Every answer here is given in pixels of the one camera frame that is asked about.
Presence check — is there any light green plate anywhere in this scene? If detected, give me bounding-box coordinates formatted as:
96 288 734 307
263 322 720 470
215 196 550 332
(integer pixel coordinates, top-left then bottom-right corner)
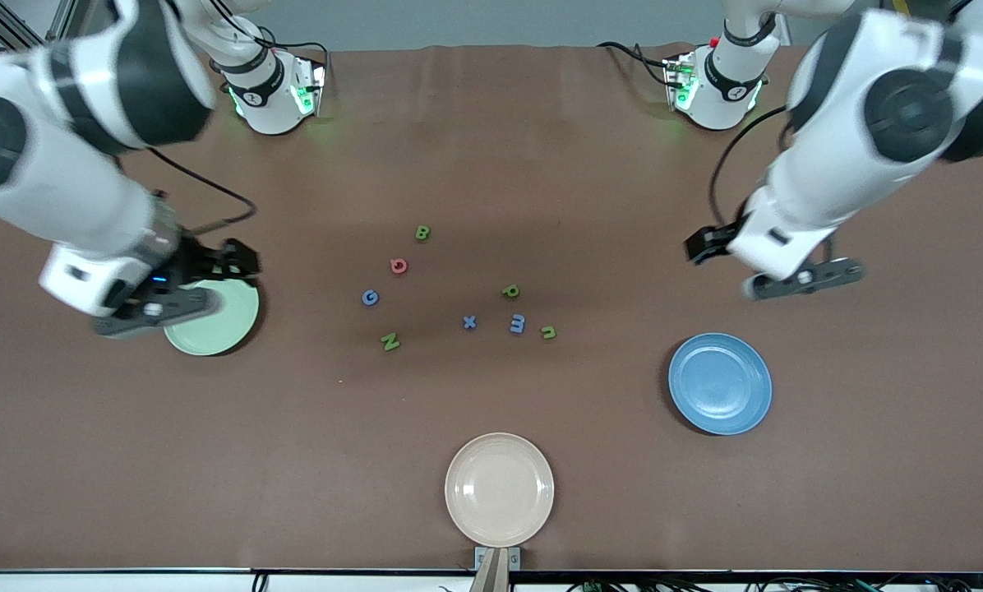
163 280 261 357

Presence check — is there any blue plate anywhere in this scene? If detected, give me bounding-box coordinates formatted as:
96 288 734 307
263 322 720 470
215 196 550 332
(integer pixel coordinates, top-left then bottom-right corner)
667 332 773 437

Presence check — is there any brown table mat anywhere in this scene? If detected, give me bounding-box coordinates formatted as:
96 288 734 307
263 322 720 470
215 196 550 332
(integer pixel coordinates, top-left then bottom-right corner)
0 43 983 573

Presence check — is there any beige plate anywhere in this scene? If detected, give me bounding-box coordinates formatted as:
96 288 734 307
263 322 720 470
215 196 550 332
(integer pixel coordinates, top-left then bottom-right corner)
445 432 556 548

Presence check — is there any black base cable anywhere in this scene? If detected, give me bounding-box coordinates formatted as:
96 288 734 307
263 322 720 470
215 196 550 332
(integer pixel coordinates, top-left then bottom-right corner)
597 41 675 88
257 25 330 83

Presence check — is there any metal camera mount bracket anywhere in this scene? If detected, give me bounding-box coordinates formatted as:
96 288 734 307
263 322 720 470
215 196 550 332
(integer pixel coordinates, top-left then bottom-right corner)
473 545 522 592

